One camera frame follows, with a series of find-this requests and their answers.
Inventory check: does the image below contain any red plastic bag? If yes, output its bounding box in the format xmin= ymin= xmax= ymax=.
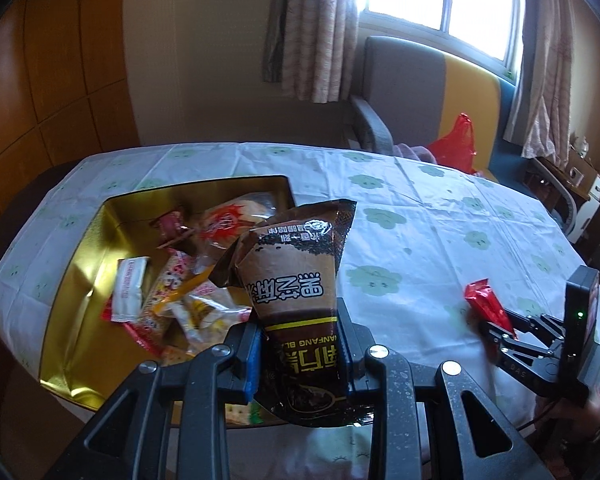
xmin=427 ymin=112 xmax=478 ymax=176

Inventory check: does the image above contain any pink patterned curtain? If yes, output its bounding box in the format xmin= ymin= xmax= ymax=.
xmin=502 ymin=0 xmax=576 ymax=168
xmin=262 ymin=0 xmax=363 ymax=106

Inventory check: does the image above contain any white packet with red label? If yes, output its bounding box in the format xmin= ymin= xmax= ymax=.
xmin=100 ymin=256 xmax=151 ymax=323

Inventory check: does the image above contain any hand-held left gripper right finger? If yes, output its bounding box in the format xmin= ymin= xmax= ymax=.
xmin=335 ymin=310 xmax=556 ymax=480

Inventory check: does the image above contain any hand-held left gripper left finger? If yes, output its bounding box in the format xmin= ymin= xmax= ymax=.
xmin=45 ymin=322 xmax=266 ymax=480

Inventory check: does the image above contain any round bread packet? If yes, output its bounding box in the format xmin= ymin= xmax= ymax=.
xmin=195 ymin=200 xmax=283 ymax=271

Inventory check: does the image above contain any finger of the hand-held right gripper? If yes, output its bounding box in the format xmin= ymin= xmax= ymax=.
xmin=501 ymin=309 xmax=568 ymax=342
xmin=479 ymin=321 xmax=565 ymax=392

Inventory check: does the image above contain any gold tin box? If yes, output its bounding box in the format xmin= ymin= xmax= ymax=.
xmin=39 ymin=175 xmax=296 ymax=428

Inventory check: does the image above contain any small shiny red packet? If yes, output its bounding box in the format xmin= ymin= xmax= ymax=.
xmin=464 ymin=279 xmax=517 ymax=336

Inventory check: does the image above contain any black sesame paste packet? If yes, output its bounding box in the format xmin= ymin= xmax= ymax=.
xmin=212 ymin=199 xmax=378 ymax=428

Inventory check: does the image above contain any pink cloth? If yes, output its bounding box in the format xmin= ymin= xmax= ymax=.
xmin=392 ymin=142 xmax=438 ymax=162

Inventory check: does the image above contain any long peanut bar packet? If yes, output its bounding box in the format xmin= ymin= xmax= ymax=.
xmin=125 ymin=252 xmax=216 ymax=361

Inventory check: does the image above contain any grey and yellow sofa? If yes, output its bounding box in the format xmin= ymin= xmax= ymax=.
xmin=350 ymin=35 xmax=521 ymax=183

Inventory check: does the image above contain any small clear pastry packet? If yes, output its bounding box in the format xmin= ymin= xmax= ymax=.
xmin=172 ymin=280 xmax=253 ymax=356

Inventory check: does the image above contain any wooden wardrobe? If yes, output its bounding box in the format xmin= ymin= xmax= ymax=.
xmin=0 ymin=0 xmax=141 ymax=241

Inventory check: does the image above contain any small dark red candy packet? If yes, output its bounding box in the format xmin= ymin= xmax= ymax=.
xmin=155 ymin=210 xmax=196 ymax=251

